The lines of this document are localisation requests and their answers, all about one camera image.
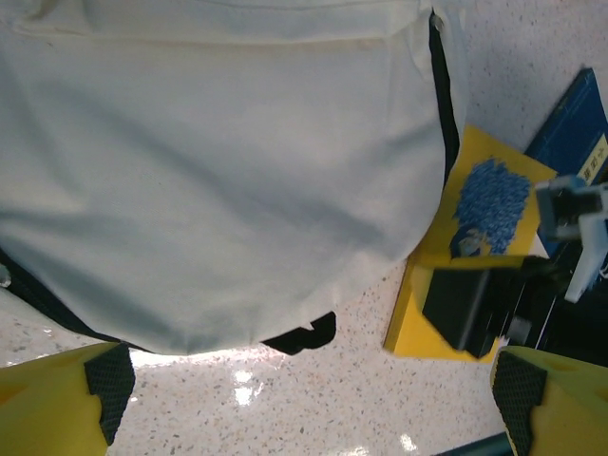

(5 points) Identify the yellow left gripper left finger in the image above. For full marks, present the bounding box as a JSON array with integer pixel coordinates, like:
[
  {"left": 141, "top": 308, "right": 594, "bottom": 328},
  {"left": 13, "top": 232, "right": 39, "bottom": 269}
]
[{"left": 0, "top": 341, "right": 137, "bottom": 456}]

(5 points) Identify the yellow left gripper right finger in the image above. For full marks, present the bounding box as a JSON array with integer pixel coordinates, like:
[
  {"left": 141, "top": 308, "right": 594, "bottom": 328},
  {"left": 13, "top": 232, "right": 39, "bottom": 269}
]
[{"left": 491, "top": 345, "right": 608, "bottom": 456}]

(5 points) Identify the yellow book with blue-haired cartoon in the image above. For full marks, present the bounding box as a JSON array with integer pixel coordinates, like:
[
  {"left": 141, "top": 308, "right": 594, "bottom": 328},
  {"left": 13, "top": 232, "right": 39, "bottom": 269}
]
[{"left": 383, "top": 123, "right": 560, "bottom": 365}]

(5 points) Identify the blue book with white label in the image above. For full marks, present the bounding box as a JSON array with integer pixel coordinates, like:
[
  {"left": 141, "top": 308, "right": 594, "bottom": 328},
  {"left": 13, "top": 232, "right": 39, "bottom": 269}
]
[{"left": 524, "top": 68, "right": 608, "bottom": 248}]

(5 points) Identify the cream canvas backpack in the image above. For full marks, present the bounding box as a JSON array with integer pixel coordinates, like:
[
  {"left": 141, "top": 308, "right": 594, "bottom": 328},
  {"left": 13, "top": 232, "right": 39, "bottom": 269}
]
[{"left": 0, "top": 0, "right": 469, "bottom": 357}]

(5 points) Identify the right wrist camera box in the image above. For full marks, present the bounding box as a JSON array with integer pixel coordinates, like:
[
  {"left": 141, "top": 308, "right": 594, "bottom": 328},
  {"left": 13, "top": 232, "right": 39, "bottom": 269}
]
[{"left": 535, "top": 174, "right": 608, "bottom": 304}]

